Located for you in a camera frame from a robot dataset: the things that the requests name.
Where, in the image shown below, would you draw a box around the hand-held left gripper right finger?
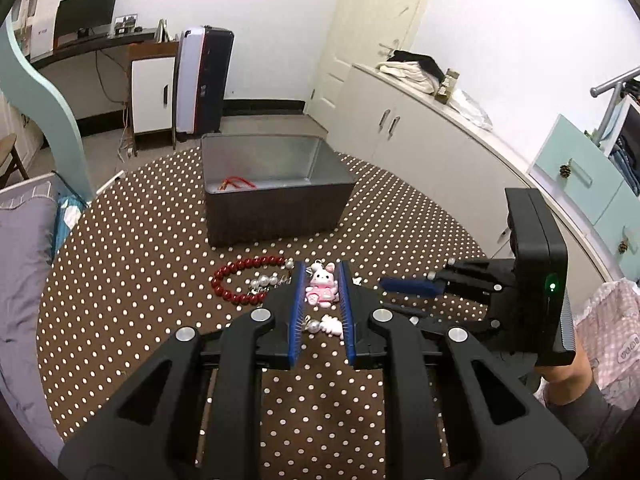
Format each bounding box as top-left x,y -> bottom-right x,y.
339,261 -> 588,480

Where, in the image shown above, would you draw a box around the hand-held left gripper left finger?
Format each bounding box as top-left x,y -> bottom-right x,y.
58,261 -> 307,480

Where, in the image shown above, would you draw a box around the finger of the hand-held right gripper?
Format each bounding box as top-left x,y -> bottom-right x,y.
378,257 -> 521,307
384,302 -> 502,340

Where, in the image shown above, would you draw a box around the pink rabbit charm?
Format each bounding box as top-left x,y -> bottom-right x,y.
305,262 -> 339,307

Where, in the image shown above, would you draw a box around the grey metal box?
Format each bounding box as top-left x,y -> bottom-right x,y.
201,133 -> 357,248

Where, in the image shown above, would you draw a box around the person's right forearm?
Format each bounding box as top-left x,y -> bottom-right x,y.
535,347 -> 622,458

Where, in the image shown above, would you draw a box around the white charm with pearls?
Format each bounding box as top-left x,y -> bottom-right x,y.
305,314 -> 346,337

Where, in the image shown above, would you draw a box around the pink patterned cloth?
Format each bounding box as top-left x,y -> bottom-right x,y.
574,276 -> 640,413

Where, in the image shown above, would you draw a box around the teal drawer cabinet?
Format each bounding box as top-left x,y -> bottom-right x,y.
529,114 -> 640,282

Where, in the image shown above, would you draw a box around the long white sideboard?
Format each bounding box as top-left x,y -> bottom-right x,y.
344,62 -> 608,283

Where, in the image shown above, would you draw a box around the brown polka dot tablecloth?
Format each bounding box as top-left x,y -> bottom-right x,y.
36,147 -> 543,480

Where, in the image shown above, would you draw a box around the white plastic bag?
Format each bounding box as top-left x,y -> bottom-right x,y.
447,88 -> 494,129

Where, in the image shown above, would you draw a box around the glass jar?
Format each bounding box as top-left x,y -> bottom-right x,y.
434,68 -> 460,104

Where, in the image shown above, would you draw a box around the folded white clothes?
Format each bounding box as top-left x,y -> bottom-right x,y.
375,59 -> 442,95

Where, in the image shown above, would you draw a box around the black garment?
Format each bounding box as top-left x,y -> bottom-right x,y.
387,49 -> 447,84

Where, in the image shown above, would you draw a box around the black and white suitcase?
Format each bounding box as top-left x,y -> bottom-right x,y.
172,25 -> 235,144

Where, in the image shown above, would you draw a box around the cream door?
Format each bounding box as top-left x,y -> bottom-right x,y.
305,0 -> 437,122

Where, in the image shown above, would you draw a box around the small white cabinet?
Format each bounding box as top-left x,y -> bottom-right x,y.
130,54 -> 177,137

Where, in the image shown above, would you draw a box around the grey bedding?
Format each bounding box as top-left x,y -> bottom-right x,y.
0,172 -> 67,453

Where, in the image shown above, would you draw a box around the wooden chair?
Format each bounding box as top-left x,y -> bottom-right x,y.
0,134 -> 32,190

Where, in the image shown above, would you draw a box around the teal curved board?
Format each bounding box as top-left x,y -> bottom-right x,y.
0,19 -> 94,202

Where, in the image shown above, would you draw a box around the dark wooden desk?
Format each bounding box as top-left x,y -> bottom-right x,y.
29,26 -> 181,72

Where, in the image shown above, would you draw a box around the black computer monitor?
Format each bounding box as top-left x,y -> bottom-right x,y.
53,0 -> 120,42

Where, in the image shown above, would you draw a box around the white box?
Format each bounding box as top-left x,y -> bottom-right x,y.
30,14 -> 56,59

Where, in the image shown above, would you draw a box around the pearl bead chain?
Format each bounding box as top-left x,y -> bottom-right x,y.
247,271 -> 294,295

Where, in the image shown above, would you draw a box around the red bead bracelet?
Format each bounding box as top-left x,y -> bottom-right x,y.
210,255 -> 296,306

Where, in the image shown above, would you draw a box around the red cord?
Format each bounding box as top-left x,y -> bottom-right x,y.
218,175 -> 258,194

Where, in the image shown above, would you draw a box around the grey metal rail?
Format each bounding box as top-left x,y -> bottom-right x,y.
589,66 -> 640,152

